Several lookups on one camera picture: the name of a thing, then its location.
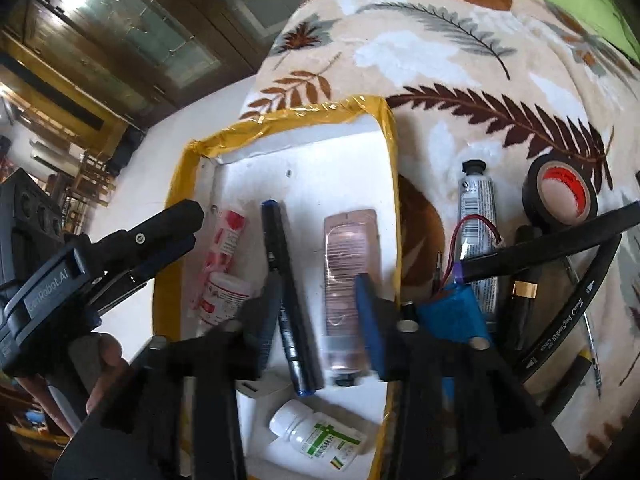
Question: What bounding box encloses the white power adapter plug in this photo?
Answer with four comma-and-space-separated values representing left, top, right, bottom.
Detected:
236, 370, 292, 400

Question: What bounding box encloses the white bottle red label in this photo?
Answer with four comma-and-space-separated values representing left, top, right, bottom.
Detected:
198, 272, 253, 328

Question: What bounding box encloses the black marker blue cap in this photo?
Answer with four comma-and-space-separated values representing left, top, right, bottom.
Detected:
260, 200, 320, 396

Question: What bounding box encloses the beige pink cosmetic tube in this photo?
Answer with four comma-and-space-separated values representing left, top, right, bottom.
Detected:
322, 209, 380, 387

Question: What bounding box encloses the white medicine bottle green label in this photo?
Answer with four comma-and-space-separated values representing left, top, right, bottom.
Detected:
268, 399, 367, 471

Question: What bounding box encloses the pink floral cream tube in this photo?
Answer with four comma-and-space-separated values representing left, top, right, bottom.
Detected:
190, 205, 247, 312

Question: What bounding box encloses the black marker yellow cap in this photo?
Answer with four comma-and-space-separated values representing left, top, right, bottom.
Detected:
540, 348, 592, 422

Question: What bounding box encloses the black marker purple cap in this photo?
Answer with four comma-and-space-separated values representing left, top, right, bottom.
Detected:
452, 200, 640, 284

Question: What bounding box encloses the person left hand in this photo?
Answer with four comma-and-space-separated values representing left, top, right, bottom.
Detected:
19, 332, 132, 436

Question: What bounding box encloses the blue battery pack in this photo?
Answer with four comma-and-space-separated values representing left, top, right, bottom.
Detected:
416, 284, 491, 346

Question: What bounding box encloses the silver cream tube black cap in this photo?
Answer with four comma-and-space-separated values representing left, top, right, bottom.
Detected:
458, 159, 501, 322

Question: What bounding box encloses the black gold lipstick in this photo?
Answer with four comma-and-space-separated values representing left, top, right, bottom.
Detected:
504, 224, 542, 351

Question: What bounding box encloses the white tray yellow tape rim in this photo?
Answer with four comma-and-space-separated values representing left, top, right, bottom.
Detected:
152, 94, 401, 479

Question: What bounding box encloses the wooden glass cabinet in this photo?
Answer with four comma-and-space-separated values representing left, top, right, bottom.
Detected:
2, 0, 302, 127

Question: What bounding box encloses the black electrical tape roll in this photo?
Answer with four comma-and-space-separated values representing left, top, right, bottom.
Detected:
522, 154, 598, 232

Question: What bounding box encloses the leaf pattern beige blanket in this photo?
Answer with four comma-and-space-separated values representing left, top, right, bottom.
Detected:
240, 0, 640, 470

